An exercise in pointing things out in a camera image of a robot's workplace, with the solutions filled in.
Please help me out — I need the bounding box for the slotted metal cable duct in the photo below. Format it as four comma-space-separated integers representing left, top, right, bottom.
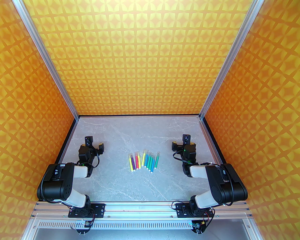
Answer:
35, 219, 255, 231

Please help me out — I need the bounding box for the left aluminium frame post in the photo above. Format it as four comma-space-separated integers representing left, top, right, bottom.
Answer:
14, 0, 79, 120

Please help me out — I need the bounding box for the black table edge strip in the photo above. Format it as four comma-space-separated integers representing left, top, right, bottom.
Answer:
78, 114, 200, 117
202, 117, 227, 164
55, 118, 78, 164

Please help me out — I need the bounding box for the aluminium side rail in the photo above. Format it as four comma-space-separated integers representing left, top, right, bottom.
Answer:
58, 118, 79, 164
200, 118, 223, 164

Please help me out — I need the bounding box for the right aluminium frame post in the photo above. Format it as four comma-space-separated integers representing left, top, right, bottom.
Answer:
199, 0, 265, 120

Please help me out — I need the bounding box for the aluminium frame post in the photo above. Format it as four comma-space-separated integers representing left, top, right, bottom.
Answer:
14, 0, 79, 120
199, 0, 265, 120

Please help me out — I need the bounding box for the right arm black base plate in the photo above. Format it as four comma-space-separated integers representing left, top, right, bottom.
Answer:
175, 203, 214, 218

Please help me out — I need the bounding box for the row of coloured marker pens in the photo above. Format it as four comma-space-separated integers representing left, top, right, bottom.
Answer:
128, 154, 136, 173

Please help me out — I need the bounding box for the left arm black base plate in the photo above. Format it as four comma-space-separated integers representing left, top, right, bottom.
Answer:
68, 203, 105, 218

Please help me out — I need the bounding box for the right small connector board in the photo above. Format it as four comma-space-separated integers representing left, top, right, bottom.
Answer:
191, 220, 206, 235

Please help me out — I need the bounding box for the small connector board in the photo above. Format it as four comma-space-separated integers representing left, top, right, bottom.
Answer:
191, 220, 206, 235
75, 220, 93, 235

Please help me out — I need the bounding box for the left small connector board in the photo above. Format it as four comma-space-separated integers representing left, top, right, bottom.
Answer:
75, 220, 93, 235

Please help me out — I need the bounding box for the aluminium mounting rail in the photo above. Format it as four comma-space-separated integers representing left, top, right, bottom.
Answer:
32, 201, 251, 219

